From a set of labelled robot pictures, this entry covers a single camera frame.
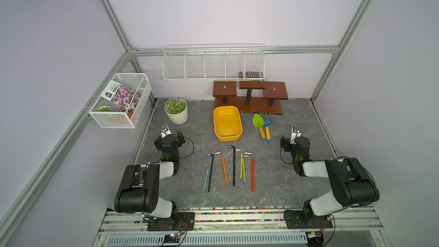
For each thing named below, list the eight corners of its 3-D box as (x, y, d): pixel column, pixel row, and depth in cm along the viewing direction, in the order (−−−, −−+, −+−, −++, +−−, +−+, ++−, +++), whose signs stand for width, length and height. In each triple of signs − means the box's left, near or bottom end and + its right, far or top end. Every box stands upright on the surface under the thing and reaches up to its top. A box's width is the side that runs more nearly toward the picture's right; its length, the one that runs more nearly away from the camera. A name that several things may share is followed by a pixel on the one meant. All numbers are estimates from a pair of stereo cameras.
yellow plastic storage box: (212, 141, 102) (211, 136, 97) (214, 111, 117) (213, 105, 112) (242, 141, 102) (243, 136, 97) (240, 111, 117) (240, 105, 112)
